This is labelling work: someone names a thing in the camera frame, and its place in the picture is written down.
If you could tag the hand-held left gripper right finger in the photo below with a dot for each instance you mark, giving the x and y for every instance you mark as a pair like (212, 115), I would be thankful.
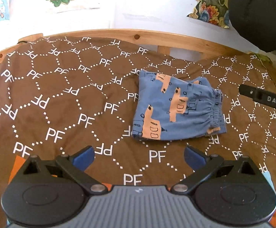
(195, 159)

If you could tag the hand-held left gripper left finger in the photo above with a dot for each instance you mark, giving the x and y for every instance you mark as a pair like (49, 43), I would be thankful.
(84, 158)

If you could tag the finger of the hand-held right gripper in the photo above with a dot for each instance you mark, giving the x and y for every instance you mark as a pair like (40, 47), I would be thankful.
(266, 98)

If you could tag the blue printed pants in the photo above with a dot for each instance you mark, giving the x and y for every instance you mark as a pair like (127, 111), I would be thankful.
(157, 99)

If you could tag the green cloth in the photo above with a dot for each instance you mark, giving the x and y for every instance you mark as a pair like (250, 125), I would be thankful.
(259, 56)

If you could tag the brown printed blanket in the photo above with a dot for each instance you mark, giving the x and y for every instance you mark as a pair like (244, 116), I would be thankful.
(69, 99)

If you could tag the colourful patterned bed sheet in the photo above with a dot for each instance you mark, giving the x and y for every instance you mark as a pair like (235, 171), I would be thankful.
(16, 168)

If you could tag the black cushion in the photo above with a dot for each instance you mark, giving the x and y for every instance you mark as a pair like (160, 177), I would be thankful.
(256, 11)

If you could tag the floral multicoloured fabric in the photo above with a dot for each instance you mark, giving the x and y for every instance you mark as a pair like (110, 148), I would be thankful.
(209, 11)

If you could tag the wooden bed frame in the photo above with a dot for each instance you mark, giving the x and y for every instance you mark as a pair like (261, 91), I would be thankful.
(104, 32)

